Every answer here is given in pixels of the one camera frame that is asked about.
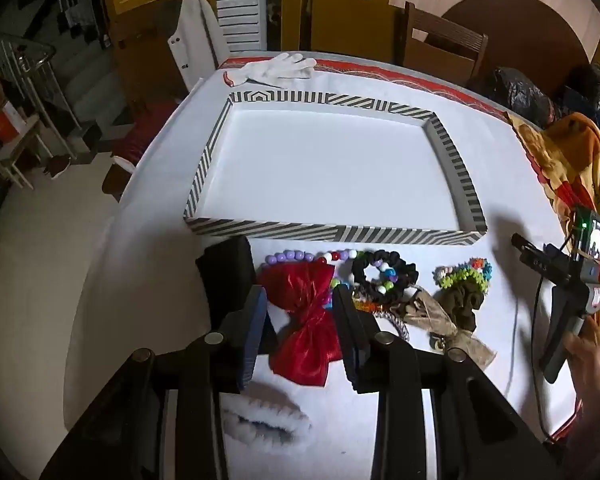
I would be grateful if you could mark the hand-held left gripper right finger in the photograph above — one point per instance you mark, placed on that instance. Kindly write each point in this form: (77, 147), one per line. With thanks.
(342, 330)

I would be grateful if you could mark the white tablecloth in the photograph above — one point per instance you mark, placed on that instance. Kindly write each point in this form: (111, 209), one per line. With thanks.
(510, 185)

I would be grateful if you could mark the white jacket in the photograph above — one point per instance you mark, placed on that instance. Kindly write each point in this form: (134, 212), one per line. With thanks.
(195, 45)

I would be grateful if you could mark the brown wooden chair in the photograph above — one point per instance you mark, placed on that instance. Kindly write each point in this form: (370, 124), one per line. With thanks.
(445, 55)

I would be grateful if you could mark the orange box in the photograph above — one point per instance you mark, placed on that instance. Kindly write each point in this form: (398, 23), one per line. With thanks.
(4, 122)

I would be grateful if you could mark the beige ribbon hair bow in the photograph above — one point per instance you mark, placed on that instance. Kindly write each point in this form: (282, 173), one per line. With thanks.
(450, 332)

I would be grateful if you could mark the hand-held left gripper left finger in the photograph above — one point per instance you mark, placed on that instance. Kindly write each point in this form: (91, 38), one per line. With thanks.
(252, 340)

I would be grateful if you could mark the red satin hair bow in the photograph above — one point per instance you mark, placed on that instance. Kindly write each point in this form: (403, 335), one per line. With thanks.
(305, 350)

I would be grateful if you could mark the black scrunchie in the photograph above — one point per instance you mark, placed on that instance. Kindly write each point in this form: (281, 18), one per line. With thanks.
(405, 272)

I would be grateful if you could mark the black plastic bag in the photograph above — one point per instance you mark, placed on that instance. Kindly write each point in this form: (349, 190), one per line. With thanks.
(517, 92)
(590, 90)

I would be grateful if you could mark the white fluffy scrunchie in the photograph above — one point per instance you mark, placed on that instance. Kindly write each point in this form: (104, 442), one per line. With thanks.
(265, 422)

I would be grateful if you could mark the striped cardboard tray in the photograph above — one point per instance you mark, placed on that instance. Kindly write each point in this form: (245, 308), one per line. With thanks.
(330, 170)

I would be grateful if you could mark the black cloth hair accessory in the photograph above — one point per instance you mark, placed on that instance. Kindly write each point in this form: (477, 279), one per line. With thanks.
(225, 270)

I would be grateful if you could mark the chair with red cushion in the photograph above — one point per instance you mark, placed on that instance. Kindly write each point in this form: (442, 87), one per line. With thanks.
(145, 135)

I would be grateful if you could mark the metal rack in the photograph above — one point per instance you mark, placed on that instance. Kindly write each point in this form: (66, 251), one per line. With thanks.
(25, 75)

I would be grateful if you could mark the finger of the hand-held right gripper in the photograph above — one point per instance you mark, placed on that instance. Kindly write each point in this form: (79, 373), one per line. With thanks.
(530, 255)

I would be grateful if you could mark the person's right hand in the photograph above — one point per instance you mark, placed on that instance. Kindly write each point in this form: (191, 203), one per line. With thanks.
(592, 365)

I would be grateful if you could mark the yellow orange cloth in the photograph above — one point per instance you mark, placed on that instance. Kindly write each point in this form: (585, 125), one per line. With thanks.
(580, 160)

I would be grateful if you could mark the round dark wooden tabletop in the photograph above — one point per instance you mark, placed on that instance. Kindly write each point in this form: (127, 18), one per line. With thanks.
(530, 25)

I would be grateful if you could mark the white stool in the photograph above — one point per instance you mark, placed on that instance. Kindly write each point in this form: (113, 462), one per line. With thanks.
(17, 152)

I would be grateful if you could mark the white work glove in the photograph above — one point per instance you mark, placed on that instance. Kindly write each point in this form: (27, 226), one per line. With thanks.
(280, 67)

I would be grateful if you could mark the brown scrunchie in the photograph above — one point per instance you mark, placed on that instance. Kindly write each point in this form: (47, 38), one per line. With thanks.
(460, 305)

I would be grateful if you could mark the red patterned cloth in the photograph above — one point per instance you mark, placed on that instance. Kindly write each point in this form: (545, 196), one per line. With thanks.
(380, 74)

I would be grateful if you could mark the white louvered door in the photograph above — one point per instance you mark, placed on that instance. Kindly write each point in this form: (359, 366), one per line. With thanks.
(240, 5)

